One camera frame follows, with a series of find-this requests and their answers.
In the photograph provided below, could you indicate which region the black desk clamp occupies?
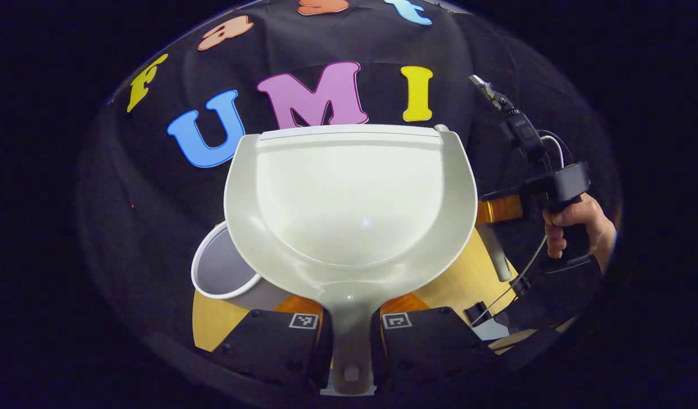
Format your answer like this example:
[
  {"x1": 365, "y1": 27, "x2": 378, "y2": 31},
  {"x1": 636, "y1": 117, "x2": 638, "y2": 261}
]
[{"x1": 464, "y1": 301, "x2": 492, "y2": 327}]

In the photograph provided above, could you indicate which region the grey cable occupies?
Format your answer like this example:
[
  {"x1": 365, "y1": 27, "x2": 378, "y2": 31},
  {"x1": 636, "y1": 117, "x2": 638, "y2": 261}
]
[{"x1": 473, "y1": 130, "x2": 566, "y2": 325}]

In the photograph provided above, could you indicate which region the small white broom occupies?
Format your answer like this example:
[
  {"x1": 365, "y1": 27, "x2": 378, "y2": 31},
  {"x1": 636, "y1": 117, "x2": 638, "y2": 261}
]
[{"x1": 475, "y1": 223, "x2": 514, "y2": 283}]

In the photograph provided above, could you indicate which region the grey garbage bin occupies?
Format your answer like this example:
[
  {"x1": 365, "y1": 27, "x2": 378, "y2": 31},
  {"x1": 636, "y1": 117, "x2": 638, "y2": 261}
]
[{"x1": 191, "y1": 220, "x2": 292, "y2": 312}]

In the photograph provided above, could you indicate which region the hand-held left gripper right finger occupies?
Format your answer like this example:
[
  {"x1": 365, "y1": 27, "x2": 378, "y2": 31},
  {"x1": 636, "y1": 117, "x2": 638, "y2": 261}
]
[{"x1": 371, "y1": 294, "x2": 497, "y2": 393}]

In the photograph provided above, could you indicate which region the wooden desktop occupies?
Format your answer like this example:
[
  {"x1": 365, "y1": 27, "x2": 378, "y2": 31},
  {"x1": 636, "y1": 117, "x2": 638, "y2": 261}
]
[{"x1": 193, "y1": 227, "x2": 523, "y2": 353}]

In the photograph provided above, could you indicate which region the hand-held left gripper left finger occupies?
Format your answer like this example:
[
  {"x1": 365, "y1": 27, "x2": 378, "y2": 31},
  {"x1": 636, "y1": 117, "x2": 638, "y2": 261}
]
[{"x1": 210, "y1": 295, "x2": 333, "y2": 393}]

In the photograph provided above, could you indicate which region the white dustpan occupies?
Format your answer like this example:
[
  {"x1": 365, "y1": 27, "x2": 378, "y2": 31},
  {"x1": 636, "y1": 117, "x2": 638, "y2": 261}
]
[{"x1": 224, "y1": 124, "x2": 479, "y2": 397}]

